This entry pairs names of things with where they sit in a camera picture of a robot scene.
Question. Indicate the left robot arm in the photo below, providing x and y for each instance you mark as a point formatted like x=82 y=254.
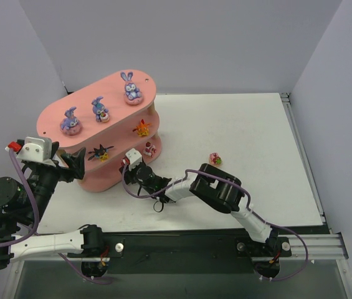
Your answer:
x=23 y=202

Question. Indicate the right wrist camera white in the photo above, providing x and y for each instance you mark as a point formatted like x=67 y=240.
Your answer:
x=132 y=159

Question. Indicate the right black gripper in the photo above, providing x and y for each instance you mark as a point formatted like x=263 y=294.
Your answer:
x=129 y=174

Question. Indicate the pink three-tier wooden shelf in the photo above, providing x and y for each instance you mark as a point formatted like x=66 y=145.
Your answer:
x=117 y=132

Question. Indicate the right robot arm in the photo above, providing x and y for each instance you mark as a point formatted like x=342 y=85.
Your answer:
x=216 y=188

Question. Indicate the small purple bunny with cake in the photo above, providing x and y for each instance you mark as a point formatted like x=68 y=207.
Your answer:
x=100 y=111

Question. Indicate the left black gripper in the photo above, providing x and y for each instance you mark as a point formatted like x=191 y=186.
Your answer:
x=65 y=170

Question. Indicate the strawberry cake slice toy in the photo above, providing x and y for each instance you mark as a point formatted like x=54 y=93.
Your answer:
x=150 y=149

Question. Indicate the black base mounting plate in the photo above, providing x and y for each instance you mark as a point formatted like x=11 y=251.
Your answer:
x=213 y=251

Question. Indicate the black winged toy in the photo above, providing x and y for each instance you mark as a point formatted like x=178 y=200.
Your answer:
x=100 y=153

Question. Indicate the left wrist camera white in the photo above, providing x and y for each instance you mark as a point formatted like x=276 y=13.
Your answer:
x=32 y=149

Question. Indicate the orange bunny toy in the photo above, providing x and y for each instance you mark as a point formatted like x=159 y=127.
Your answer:
x=142 y=129

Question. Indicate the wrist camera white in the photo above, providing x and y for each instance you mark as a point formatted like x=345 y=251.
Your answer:
x=32 y=149
x=132 y=159

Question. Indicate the purple bunny toy on donut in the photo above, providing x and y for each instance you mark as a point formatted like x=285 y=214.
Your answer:
x=132 y=95

